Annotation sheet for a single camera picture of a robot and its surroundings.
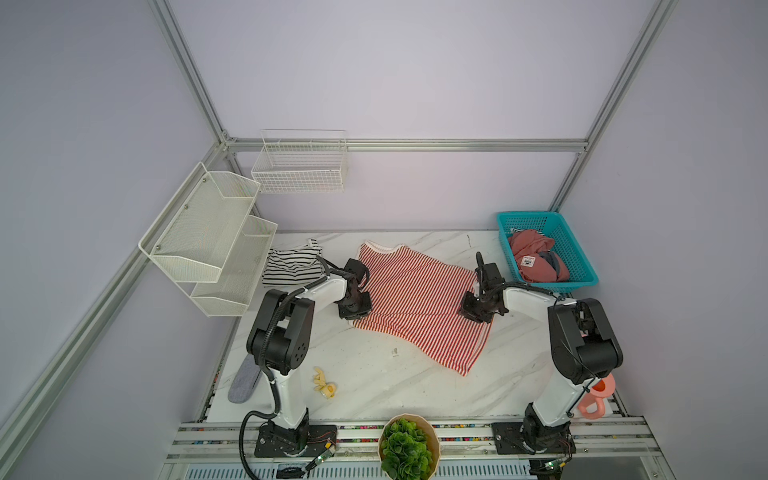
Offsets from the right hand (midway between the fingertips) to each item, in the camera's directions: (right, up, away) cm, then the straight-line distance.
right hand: (460, 310), depth 96 cm
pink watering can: (+29, -15, -25) cm, 41 cm away
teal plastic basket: (+42, +22, +12) cm, 49 cm away
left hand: (-32, -2, -2) cm, 32 cm away
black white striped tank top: (-59, +14, +11) cm, 61 cm away
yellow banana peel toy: (-40, -18, -18) cm, 47 cm away
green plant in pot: (-19, -24, -33) cm, 45 cm away
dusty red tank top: (+28, +17, +8) cm, 34 cm away
